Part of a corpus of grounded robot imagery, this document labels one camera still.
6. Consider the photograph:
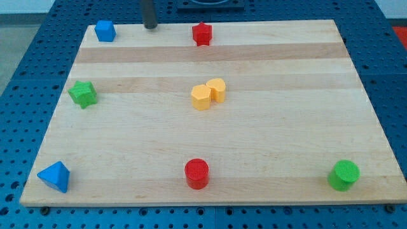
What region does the blue cube block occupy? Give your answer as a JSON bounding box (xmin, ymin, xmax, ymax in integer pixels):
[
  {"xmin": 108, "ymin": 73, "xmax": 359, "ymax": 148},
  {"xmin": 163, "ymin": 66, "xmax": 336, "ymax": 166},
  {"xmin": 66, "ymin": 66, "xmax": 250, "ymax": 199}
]
[{"xmin": 94, "ymin": 20, "xmax": 116, "ymax": 42}]

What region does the yellow hexagon block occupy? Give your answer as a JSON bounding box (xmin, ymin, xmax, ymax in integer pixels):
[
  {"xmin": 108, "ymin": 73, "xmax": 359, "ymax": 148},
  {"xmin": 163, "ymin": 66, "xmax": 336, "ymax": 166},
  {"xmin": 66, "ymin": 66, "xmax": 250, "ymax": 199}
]
[{"xmin": 191, "ymin": 85, "xmax": 211, "ymax": 111}]

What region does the yellow heart block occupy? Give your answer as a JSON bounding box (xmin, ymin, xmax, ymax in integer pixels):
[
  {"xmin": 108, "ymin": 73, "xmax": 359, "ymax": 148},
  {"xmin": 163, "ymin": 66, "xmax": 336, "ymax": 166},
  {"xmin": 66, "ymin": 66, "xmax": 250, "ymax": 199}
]
[{"xmin": 206, "ymin": 78, "xmax": 226, "ymax": 103}]

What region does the red cylinder block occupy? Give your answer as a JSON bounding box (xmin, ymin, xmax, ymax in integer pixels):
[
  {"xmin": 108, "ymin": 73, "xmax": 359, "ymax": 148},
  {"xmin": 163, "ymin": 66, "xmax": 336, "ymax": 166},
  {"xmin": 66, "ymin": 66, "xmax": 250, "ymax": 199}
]
[{"xmin": 184, "ymin": 158, "xmax": 209, "ymax": 190}]

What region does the wooden board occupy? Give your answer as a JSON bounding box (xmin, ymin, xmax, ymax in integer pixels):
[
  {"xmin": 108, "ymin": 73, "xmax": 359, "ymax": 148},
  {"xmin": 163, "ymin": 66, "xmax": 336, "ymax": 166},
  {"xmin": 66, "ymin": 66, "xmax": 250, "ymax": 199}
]
[{"xmin": 20, "ymin": 20, "xmax": 406, "ymax": 207}]

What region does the red star block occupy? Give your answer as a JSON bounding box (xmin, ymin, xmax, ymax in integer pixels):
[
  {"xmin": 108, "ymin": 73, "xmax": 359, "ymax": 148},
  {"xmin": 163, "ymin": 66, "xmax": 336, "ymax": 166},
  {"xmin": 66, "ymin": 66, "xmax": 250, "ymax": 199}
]
[{"xmin": 192, "ymin": 22, "xmax": 212, "ymax": 46}]

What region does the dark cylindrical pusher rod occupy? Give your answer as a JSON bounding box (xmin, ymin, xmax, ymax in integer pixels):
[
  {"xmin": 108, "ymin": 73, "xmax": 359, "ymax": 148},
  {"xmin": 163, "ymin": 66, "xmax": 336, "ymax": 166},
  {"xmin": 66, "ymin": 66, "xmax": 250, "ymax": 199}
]
[{"xmin": 140, "ymin": 0, "xmax": 158, "ymax": 30}]

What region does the green star block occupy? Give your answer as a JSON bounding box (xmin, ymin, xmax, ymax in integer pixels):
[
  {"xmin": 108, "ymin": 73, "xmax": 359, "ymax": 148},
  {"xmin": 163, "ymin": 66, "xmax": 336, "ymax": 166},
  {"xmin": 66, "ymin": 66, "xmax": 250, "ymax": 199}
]
[{"xmin": 68, "ymin": 81, "xmax": 97, "ymax": 109}]

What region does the green cylinder block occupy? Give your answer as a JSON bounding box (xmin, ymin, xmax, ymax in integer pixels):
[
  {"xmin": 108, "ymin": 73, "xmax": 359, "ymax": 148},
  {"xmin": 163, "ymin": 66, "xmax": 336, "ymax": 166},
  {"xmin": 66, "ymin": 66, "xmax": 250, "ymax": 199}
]
[{"xmin": 327, "ymin": 160, "xmax": 361, "ymax": 191}]

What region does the blue triangle block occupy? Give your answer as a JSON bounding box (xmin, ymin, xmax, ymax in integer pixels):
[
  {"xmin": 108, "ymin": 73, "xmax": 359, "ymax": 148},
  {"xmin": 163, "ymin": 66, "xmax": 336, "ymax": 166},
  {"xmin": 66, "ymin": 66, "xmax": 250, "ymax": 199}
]
[{"xmin": 37, "ymin": 161, "xmax": 70, "ymax": 193}]

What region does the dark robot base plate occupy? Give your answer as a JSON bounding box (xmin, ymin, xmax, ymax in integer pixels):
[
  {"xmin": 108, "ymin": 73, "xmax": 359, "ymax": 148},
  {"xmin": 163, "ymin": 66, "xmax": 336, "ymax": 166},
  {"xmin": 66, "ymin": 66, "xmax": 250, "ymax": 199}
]
[{"xmin": 175, "ymin": 0, "xmax": 245, "ymax": 11}]

